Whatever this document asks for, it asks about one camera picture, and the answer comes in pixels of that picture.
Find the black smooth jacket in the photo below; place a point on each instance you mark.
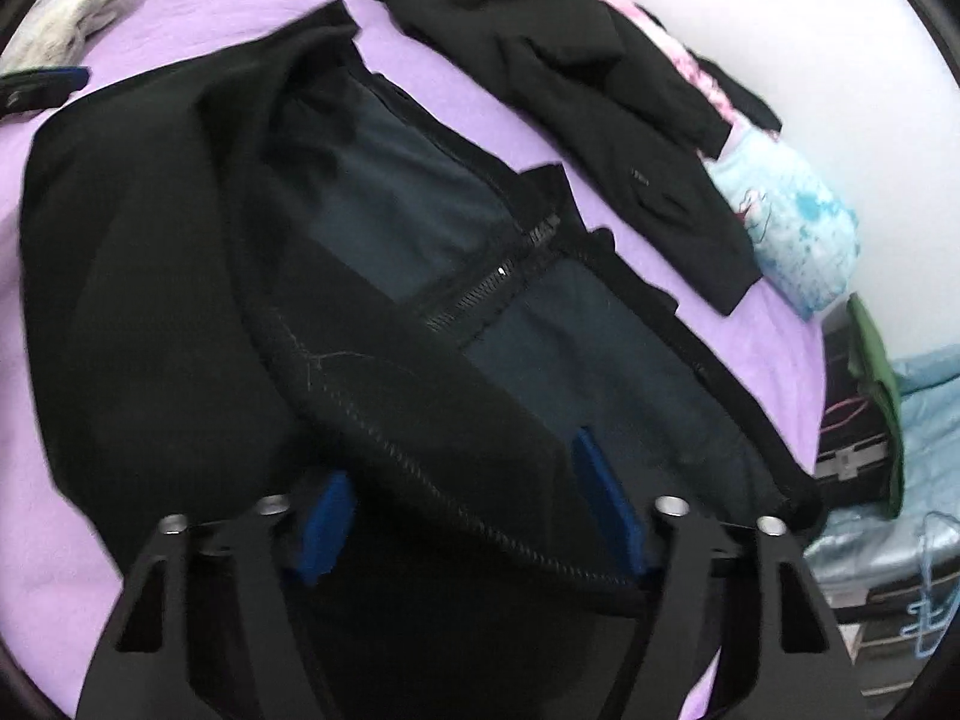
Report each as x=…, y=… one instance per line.
x=562, y=67

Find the green cloth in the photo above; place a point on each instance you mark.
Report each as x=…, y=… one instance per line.
x=874, y=375

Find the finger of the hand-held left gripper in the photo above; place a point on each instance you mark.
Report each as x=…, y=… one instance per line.
x=45, y=90

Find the black fleece zip jacket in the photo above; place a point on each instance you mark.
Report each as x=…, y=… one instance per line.
x=150, y=277

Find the purple blanket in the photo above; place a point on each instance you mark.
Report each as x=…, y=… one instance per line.
x=465, y=60

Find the small black cloth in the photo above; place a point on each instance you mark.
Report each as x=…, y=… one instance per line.
x=742, y=97

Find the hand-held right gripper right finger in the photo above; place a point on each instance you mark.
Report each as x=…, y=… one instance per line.
x=609, y=502

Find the grey knit sweater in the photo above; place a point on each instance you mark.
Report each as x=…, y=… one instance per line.
x=67, y=7

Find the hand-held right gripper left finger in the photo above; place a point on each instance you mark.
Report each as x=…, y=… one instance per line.
x=322, y=532

